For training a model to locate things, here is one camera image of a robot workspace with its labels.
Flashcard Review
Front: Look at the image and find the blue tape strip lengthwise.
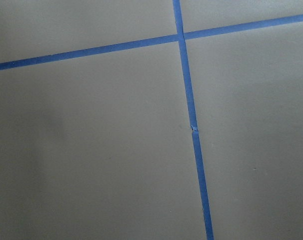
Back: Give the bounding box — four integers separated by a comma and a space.
172, 0, 214, 240

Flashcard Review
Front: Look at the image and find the blue tape strip crosswise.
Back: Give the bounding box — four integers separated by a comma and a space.
0, 14, 303, 71

